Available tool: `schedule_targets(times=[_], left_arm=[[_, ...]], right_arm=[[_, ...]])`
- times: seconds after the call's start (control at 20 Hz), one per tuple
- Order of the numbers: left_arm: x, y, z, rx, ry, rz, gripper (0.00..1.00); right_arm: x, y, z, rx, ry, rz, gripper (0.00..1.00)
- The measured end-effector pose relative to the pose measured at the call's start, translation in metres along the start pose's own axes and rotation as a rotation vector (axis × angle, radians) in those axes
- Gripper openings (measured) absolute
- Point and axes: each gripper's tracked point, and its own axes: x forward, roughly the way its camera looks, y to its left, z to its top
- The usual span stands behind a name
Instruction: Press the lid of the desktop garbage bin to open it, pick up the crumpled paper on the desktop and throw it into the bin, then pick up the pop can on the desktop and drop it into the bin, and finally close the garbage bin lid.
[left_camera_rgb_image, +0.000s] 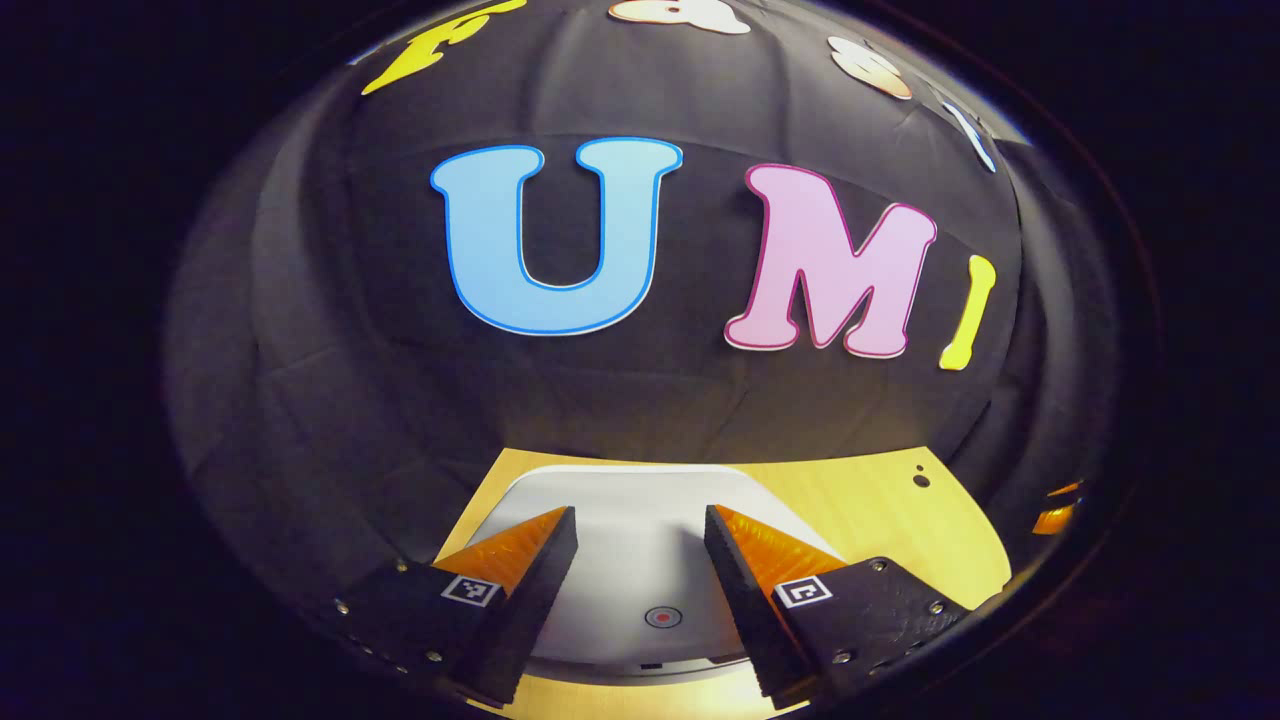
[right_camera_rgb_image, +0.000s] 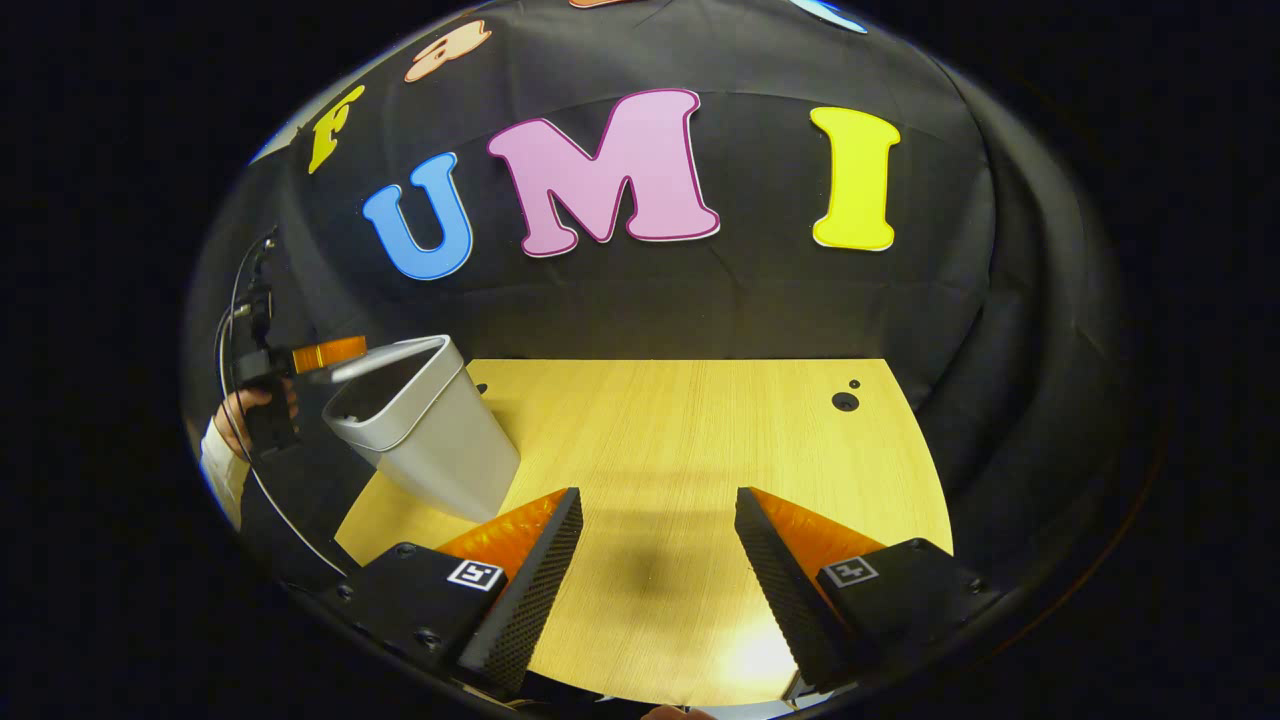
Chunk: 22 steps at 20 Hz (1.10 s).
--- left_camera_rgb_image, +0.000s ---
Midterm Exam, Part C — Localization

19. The white desktop garbage bin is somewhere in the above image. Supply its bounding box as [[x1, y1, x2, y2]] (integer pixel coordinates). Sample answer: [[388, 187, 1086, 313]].
[[478, 462, 851, 689]]

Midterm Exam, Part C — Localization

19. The wooden desktop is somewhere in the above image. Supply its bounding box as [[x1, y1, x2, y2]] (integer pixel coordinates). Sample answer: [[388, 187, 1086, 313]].
[[435, 447, 1013, 720]]

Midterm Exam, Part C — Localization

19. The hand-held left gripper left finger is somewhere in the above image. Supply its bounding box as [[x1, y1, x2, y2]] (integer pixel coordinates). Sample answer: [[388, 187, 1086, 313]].
[[330, 505, 581, 709]]

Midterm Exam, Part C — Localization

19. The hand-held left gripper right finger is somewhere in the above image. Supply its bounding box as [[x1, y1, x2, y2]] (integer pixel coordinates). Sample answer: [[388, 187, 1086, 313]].
[[703, 503, 971, 711]]

